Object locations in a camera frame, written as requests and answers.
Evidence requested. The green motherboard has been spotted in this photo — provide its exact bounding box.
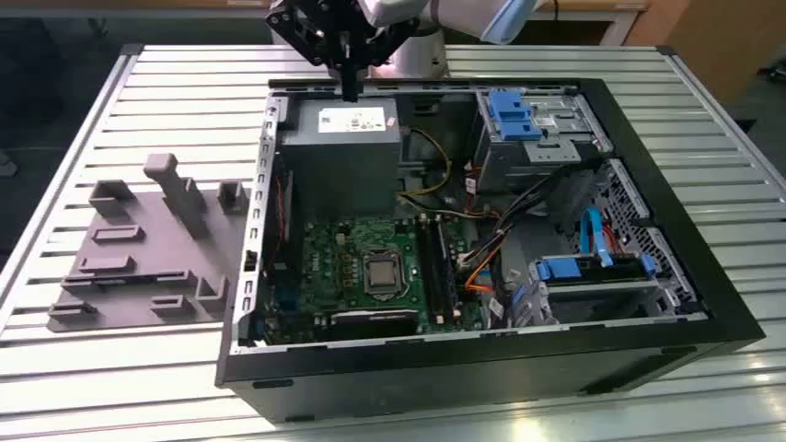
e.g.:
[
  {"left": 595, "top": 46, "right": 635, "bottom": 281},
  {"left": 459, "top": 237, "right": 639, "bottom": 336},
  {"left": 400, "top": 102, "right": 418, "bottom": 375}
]
[{"left": 256, "top": 214, "right": 493, "bottom": 344}]

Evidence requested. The blue plastic drive bracket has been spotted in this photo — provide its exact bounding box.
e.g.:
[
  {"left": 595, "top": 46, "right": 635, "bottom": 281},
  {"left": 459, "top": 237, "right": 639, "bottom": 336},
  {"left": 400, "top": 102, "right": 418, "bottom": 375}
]
[{"left": 487, "top": 90, "right": 546, "bottom": 142}]

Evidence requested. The thin red wire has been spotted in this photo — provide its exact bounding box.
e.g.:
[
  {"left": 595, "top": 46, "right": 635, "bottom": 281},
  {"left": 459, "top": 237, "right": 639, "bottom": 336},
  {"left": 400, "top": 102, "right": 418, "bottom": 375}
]
[{"left": 272, "top": 173, "right": 291, "bottom": 259}]

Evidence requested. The metal drive cage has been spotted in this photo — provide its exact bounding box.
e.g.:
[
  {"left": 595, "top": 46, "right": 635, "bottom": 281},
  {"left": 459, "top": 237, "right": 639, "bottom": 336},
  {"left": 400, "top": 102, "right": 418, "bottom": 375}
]
[{"left": 471, "top": 87, "right": 615, "bottom": 194}]

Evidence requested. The black PC case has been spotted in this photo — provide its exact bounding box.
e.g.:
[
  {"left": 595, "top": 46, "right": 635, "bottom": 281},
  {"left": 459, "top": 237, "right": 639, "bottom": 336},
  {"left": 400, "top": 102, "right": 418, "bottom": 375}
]
[{"left": 212, "top": 76, "right": 767, "bottom": 424}]

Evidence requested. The yellow wire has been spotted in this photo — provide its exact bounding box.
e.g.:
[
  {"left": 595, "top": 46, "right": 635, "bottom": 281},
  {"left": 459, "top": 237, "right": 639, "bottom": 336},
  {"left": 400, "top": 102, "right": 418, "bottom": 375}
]
[{"left": 395, "top": 127, "right": 501, "bottom": 218}]

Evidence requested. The silver CPU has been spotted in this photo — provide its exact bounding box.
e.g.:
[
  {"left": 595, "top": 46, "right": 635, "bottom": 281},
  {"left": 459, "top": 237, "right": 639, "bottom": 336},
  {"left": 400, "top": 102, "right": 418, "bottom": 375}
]
[{"left": 366, "top": 262, "right": 400, "bottom": 285}]

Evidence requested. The black white wire bundle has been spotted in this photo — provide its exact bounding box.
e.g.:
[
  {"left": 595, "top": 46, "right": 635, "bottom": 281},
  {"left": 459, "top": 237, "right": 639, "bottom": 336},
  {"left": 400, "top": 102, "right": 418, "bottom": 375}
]
[{"left": 457, "top": 229, "right": 515, "bottom": 268}]

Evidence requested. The blue flat wire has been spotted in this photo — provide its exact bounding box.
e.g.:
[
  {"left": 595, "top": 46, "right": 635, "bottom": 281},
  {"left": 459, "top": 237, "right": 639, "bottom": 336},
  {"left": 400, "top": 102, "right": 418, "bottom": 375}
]
[{"left": 578, "top": 207, "right": 617, "bottom": 268}]

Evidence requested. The brown wooden cabinet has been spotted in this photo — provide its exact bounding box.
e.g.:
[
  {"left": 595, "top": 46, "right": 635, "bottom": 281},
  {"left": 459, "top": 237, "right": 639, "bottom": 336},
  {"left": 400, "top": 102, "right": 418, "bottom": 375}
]
[{"left": 623, "top": 0, "right": 786, "bottom": 108}]

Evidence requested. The orange wire bundle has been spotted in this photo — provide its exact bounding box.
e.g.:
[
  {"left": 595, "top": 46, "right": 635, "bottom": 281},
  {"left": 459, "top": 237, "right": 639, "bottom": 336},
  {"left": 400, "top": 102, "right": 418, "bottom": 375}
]
[{"left": 463, "top": 262, "right": 497, "bottom": 294}]

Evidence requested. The metal socket cover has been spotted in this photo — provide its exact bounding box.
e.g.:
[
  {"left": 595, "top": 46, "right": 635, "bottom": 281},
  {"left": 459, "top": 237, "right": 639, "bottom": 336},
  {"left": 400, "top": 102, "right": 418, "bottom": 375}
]
[{"left": 362, "top": 248, "right": 407, "bottom": 300}]

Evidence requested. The black flat cable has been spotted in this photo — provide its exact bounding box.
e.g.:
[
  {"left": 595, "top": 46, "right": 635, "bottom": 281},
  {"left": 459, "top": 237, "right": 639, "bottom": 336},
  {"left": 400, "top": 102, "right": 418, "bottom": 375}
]
[{"left": 490, "top": 156, "right": 607, "bottom": 240}]

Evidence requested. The black graphics card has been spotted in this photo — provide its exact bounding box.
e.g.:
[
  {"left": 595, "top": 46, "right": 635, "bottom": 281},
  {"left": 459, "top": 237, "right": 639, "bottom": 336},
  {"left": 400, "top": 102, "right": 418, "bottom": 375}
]
[{"left": 314, "top": 307, "right": 420, "bottom": 343}]

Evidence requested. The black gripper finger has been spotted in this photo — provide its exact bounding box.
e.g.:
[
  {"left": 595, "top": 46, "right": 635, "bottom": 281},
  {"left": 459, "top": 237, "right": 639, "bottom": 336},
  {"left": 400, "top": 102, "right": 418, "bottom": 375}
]
[
  {"left": 350, "top": 22, "right": 414, "bottom": 101},
  {"left": 264, "top": 0, "right": 352, "bottom": 101}
]

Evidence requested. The black RAM slot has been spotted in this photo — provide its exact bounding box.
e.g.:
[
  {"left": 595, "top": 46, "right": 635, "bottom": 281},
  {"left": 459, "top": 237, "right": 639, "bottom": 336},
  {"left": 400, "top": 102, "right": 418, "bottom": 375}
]
[{"left": 416, "top": 212, "right": 445, "bottom": 324}]

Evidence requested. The grey power supply unit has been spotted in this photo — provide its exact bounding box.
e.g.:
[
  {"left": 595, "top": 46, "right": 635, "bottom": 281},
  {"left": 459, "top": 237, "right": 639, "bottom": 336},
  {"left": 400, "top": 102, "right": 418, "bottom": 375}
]
[{"left": 279, "top": 97, "right": 404, "bottom": 220}]

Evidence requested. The blue expansion slot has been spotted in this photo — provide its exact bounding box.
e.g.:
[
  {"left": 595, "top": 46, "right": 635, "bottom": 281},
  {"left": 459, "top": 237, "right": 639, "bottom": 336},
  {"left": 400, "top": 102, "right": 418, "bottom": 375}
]
[{"left": 274, "top": 285, "right": 298, "bottom": 317}]

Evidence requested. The metal disk bay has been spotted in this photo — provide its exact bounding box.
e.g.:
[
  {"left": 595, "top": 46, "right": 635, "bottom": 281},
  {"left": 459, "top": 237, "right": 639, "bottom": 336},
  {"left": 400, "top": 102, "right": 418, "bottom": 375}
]
[{"left": 527, "top": 275, "right": 677, "bottom": 323}]

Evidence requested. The grey parts rack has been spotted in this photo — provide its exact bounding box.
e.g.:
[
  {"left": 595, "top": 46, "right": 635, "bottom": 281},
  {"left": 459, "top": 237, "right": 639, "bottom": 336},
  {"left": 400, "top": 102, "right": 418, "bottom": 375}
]
[{"left": 46, "top": 152, "right": 255, "bottom": 333}]

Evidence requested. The hard disk in blue carrier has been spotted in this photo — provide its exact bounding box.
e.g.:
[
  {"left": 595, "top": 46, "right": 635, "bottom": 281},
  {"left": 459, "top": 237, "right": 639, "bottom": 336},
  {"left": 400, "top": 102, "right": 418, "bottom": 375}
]
[{"left": 531, "top": 255, "right": 658, "bottom": 285}]

